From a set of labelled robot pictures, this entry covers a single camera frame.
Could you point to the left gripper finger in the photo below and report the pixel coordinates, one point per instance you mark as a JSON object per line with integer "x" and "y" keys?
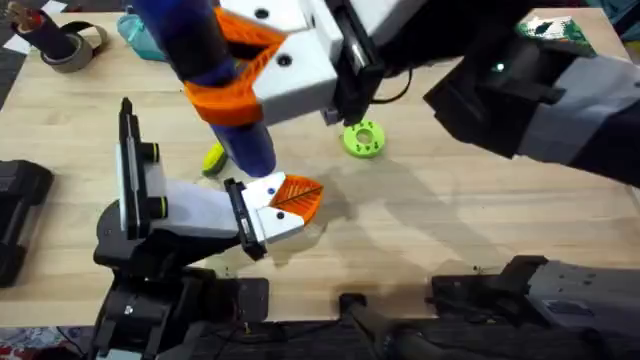
{"x": 265, "y": 191}
{"x": 280, "y": 222}

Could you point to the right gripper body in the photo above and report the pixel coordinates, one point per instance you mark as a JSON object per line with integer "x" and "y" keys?
{"x": 480, "y": 105}

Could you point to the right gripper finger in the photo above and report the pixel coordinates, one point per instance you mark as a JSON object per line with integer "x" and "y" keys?
{"x": 300, "y": 80}
{"x": 280, "y": 12}

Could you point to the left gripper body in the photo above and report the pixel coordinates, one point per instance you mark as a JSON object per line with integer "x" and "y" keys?
{"x": 200, "y": 210}

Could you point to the blue electric screwdriver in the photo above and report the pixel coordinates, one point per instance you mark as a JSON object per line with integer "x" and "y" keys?
{"x": 245, "y": 145}

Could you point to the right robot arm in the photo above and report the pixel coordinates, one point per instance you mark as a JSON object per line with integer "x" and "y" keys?
{"x": 590, "y": 105}

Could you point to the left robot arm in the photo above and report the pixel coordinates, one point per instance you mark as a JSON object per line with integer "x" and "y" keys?
{"x": 150, "y": 310}

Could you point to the yellow green toy vegetable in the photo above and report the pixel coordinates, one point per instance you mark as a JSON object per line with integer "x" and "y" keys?
{"x": 214, "y": 160}

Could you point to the teal bucket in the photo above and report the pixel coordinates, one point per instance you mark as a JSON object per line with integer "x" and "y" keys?
{"x": 140, "y": 37}

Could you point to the left black upright wrist plate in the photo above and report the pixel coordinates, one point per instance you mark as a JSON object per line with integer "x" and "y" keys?
{"x": 132, "y": 180}

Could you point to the green disc with holes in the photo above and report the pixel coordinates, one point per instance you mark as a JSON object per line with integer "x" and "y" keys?
{"x": 352, "y": 142}

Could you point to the green circuit board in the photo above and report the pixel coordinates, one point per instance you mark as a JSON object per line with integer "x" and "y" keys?
{"x": 560, "y": 32}

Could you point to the black box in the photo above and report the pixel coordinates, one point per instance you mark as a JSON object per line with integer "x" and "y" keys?
{"x": 20, "y": 200}

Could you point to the grey tape roll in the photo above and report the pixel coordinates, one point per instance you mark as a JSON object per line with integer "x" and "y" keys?
{"x": 75, "y": 57}

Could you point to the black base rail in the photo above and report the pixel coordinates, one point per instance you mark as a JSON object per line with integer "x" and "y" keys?
{"x": 310, "y": 342}

